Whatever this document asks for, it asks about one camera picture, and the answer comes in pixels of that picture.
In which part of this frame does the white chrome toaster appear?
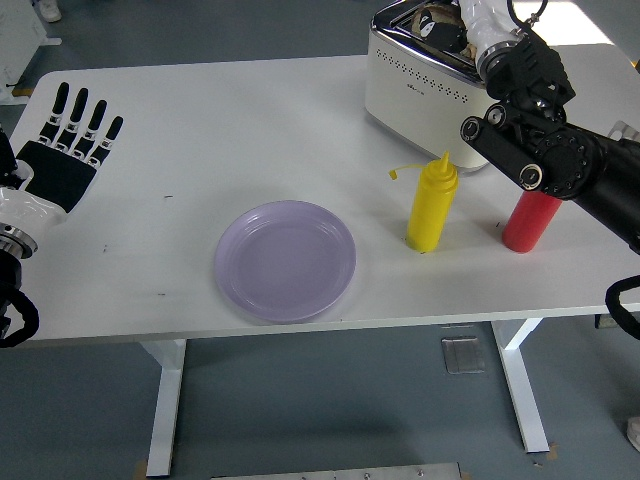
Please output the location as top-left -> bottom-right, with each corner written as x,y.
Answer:
363,0 -> 501,175

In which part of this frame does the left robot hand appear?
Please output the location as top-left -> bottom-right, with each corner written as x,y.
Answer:
0,82 -> 125,236

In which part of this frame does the white table leg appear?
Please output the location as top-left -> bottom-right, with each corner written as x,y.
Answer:
138,338 -> 189,478
488,317 -> 551,455

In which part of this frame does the yellow squeeze bottle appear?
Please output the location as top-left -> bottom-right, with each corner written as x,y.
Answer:
387,151 -> 459,254

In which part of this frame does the metal toast rack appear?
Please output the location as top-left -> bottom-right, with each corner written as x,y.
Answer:
608,121 -> 640,144

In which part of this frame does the bread slice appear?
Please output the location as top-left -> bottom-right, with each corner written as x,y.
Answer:
412,0 -> 477,59

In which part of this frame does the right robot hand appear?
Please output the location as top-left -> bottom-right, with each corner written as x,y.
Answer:
413,0 -> 525,55

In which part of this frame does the metal floor socket cover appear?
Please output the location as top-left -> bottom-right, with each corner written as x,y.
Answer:
440,335 -> 487,375

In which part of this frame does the red squeeze bottle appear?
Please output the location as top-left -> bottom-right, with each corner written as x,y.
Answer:
501,189 -> 562,254

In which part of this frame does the white equipment cabinet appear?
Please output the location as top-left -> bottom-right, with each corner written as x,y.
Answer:
0,0 -> 64,106

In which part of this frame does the purple plate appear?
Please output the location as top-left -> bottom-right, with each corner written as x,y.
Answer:
214,200 -> 358,324

